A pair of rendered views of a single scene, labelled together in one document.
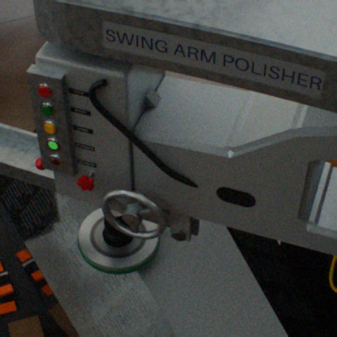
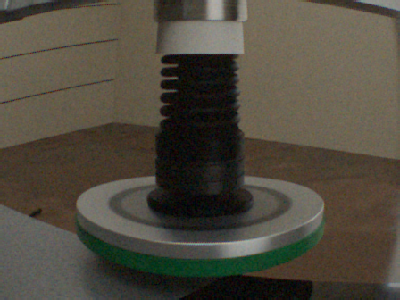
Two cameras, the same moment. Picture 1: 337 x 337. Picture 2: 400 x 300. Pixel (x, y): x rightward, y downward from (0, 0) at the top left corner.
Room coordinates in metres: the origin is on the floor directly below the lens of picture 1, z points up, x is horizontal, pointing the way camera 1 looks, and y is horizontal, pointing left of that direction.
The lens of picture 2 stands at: (1.60, -0.13, 1.02)
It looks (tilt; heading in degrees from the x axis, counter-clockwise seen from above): 11 degrees down; 148
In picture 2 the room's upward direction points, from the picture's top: straight up
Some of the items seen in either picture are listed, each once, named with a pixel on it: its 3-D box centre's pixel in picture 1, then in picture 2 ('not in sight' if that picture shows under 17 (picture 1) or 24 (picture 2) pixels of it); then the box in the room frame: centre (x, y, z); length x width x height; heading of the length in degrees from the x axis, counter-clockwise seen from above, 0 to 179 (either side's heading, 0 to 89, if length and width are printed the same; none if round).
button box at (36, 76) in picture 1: (53, 122); not in sight; (1.08, 0.25, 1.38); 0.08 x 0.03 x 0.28; 70
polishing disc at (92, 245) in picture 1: (118, 236); (200, 211); (1.16, 0.14, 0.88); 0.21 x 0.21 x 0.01
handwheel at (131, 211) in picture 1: (139, 202); not in sight; (1.01, 0.07, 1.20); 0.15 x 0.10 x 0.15; 70
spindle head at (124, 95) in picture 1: (141, 121); not in sight; (1.14, 0.07, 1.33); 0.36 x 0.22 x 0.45; 70
